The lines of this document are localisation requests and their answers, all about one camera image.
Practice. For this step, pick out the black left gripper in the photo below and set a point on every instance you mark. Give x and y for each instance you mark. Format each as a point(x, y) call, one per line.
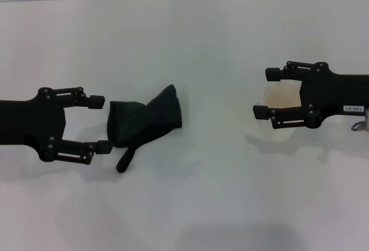
point(29, 122)

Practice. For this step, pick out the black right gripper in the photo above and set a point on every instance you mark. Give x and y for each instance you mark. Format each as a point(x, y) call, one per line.
point(331, 95)

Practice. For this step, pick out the dark blue rag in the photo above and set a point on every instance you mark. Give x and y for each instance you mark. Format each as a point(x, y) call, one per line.
point(144, 118)

